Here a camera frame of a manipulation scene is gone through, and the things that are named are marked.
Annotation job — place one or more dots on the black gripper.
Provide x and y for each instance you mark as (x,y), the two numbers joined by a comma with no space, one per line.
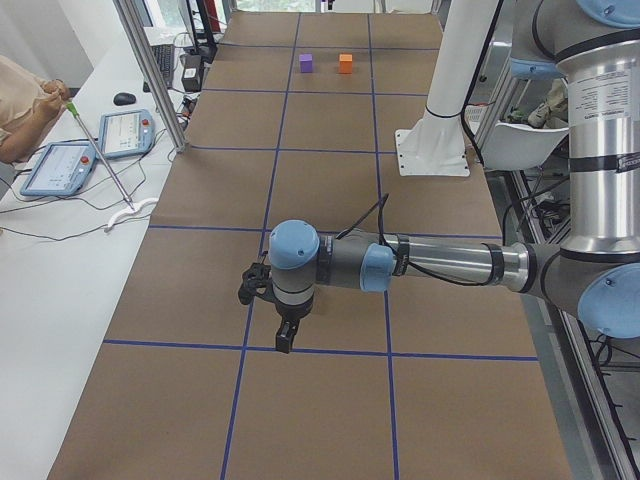
(292,311)

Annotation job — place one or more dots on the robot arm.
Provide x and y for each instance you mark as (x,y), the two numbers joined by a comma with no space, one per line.
(594,274)

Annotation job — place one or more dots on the person's forearm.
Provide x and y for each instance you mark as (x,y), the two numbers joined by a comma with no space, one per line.
(23,141)

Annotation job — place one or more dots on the purple foam block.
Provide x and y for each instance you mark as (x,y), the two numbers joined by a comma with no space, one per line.
(306,64)

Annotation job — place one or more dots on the orange foam block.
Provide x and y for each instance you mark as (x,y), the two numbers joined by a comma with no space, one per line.
(345,63)

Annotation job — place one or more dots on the person's hand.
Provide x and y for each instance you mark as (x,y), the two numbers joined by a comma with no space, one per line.
(57,94)

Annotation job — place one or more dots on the far teach pendant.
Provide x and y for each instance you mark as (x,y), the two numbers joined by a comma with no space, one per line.
(125,134)

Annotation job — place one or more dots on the teach pendant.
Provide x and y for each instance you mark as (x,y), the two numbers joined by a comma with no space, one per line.
(125,134)
(61,170)

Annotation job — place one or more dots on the black power adapter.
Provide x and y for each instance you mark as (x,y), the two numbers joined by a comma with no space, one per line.
(191,77)

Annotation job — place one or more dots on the near teach pendant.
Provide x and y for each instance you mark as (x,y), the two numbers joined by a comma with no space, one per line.
(61,170)

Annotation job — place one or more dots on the black computer mouse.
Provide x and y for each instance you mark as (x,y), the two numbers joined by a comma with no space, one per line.
(124,99)

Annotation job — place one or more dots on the white chair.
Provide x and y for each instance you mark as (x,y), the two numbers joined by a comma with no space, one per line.
(513,147)

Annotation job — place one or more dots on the black keyboard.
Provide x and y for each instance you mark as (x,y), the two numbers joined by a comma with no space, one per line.
(165,57)

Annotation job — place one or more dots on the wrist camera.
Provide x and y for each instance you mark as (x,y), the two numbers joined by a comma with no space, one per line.
(256,283)

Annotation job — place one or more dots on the white curved bracket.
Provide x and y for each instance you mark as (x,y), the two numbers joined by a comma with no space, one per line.
(129,212)

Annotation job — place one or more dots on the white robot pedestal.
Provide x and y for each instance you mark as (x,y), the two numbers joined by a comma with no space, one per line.
(435,146)

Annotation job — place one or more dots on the aluminium frame post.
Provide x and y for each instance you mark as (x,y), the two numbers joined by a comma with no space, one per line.
(131,23)

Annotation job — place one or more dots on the metal rod green handle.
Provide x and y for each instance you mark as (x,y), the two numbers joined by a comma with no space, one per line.
(126,196)

